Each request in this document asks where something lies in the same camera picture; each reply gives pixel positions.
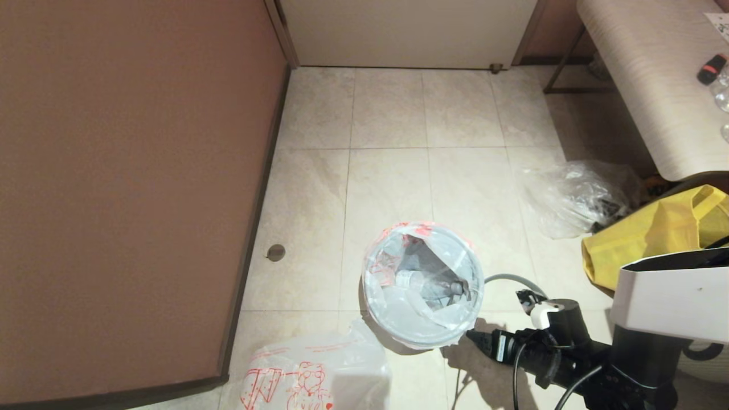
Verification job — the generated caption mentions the grey bin retaining ring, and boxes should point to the grey bin retaining ring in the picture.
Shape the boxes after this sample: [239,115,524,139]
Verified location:
[483,274,548,302]

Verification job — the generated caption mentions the white plastic bag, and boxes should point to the white plastic bag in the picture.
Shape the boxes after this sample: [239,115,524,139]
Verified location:
[362,222,486,350]

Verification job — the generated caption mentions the new white red-printed bag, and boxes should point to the new white red-printed bag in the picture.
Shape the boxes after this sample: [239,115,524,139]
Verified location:
[219,320,394,410]

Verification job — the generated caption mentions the yellow fabric bag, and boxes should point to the yellow fabric bag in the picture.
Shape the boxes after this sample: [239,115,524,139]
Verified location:
[581,184,729,294]

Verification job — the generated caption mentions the clear crumpled plastic bag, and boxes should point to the clear crumpled plastic bag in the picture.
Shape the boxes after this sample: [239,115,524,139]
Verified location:
[521,161,647,240]

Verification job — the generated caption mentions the clear plastic bottle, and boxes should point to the clear plastic bottle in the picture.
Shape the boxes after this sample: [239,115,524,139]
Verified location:
[395,270,465,300]
[712,63,729,114]

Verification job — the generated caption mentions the beige ribbed round ottoman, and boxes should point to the beige ribbed round ottoman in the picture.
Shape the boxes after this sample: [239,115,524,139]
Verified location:
[675,339,729,410]

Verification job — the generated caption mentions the white door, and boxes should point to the white door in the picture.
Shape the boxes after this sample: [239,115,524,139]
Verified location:
[279,0,539,70]

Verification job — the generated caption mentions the black orange marker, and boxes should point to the black orange marker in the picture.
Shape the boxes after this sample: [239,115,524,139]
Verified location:
[697,53,729,86]

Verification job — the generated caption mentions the white printed paper sheet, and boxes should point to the white printed paper sheet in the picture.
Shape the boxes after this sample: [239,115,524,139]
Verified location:
[703,11,729,43]

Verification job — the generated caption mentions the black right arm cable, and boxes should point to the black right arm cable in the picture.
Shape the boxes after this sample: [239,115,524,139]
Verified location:
[510,336,604,410]

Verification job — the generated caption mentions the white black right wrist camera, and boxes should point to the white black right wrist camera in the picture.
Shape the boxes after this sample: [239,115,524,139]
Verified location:
[515,289,590,345]

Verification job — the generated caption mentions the dark metal table leg frame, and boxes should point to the dark metal table leg frame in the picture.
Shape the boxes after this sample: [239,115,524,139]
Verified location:
[544,23,616,95]

